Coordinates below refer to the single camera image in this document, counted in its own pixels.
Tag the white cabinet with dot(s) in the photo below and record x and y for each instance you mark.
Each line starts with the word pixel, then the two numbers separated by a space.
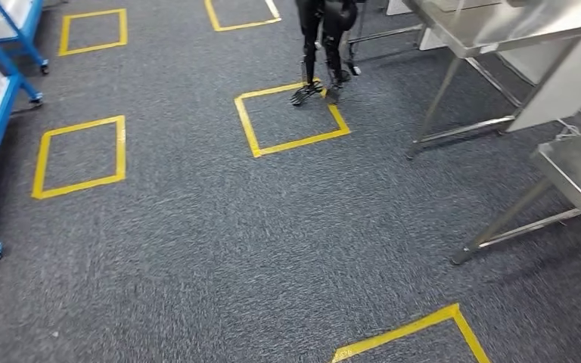
pixel 566 80

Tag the black humanoid robot legs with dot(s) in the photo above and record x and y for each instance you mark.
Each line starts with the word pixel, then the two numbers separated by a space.
pixel 315 30

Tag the stainless steel side table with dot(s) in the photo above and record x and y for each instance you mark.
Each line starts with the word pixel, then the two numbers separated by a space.
pixel 471 20

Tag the yellow floor tape square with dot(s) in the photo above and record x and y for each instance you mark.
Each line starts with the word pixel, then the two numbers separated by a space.
pixel 303 142
pixel 396 332

